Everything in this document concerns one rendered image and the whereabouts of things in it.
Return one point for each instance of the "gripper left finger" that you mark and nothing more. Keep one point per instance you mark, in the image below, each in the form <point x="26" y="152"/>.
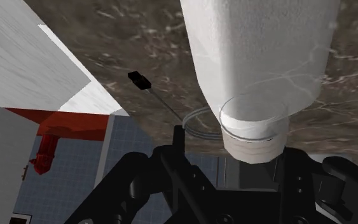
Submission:
<point x="135" y="183"/>

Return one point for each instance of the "white cabinet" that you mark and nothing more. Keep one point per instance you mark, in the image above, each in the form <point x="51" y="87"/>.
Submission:
<point x="26" y="62"/>

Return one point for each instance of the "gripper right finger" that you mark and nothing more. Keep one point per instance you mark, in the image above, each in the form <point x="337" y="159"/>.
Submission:
<point x="336" y="183"/>

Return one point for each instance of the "white bottle with beige cap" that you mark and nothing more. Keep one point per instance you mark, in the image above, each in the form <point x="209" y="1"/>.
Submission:
<point x="259" y="62"/>

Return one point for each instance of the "red table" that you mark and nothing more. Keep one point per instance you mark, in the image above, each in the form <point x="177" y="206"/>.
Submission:
<point x="73" y="124"/>

